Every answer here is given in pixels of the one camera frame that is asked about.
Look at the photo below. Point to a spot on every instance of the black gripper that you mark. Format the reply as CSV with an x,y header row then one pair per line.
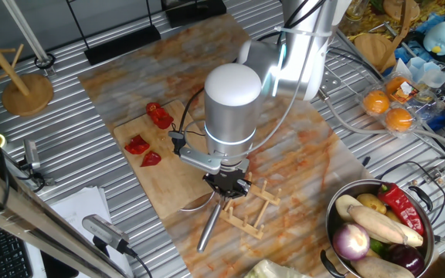
x,y
228,178

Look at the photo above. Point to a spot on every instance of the steel cleaver knife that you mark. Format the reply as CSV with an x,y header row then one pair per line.
x,y
208,228

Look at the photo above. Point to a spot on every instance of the curved red chili piece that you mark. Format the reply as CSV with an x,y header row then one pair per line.
x,y
151,159

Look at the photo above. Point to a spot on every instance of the large red chili pepper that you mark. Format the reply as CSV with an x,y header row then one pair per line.
x,y
136,145

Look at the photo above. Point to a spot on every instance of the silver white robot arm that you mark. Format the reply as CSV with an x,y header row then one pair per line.
x,y
230,116

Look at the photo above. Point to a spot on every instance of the medium red chili piece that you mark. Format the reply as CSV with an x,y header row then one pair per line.
x,y
163,120

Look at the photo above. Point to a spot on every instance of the small red chili slice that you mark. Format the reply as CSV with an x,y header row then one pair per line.
x,y
153,107

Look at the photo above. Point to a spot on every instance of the wooden peg dish rack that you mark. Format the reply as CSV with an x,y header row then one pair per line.
x,y
245,228

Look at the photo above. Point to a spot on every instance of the wooden cutting board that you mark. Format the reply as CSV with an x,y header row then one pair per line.
x,y
168,181

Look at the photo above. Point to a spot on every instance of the orange marbled table mat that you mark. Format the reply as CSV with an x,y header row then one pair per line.
x,y
303,154

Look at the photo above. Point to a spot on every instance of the cabbage in plastic bag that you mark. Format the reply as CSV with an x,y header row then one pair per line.
x,y
272,270

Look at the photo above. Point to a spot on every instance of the white round vegetable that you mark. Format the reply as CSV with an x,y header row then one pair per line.
x,y
344,206

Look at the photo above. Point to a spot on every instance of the purple onion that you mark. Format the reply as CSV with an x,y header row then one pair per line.
x,y
350,241

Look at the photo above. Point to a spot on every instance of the yellow potato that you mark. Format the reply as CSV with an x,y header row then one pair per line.
x,y
373,202

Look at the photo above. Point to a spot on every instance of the white paper stack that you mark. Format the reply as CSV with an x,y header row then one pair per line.
x,y
79,204

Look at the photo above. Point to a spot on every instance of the long pale sweet potato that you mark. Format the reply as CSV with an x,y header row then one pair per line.
x,y
381,226

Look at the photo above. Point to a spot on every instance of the green vegetable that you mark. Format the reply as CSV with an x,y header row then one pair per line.
x,y
379,246

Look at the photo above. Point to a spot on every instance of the orange fruit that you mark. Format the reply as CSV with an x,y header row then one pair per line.
x,y
394,85
376,102
399,119

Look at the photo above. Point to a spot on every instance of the brown sweet potato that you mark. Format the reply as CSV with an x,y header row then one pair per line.
x,y
381,268

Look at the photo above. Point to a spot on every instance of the long red bell pepper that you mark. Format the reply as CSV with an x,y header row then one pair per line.
x,y
402,206

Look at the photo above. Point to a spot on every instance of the black rectangular box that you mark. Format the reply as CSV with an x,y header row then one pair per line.
x,y
193,11

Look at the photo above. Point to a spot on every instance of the dark purple eggplant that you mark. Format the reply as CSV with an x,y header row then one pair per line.
x,y
408,256

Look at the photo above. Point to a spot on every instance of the wooden hook stand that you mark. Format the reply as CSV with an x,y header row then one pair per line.
x,y
373,50

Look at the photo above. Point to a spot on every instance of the clear plastic orange package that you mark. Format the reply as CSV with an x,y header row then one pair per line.
x,y
423,112

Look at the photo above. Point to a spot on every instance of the wooden mug tree stand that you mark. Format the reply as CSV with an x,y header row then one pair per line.
x,y
27,94

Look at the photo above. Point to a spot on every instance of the clear plastic measuring cup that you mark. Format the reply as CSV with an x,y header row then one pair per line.
x,y
429,73

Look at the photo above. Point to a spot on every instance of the light blue plush toy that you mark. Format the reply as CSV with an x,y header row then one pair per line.
x,y
440,38

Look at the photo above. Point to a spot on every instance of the wrist camera on grey bracket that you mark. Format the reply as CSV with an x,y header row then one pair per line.
x,y
199,160

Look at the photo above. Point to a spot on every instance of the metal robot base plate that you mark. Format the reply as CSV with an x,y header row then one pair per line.
x,y
332,81

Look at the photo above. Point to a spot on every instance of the aluminium frame beam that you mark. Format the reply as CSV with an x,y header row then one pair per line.
x,y
33,216

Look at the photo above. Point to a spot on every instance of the small camera on black mount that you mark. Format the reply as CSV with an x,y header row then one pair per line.
x,y
32,154

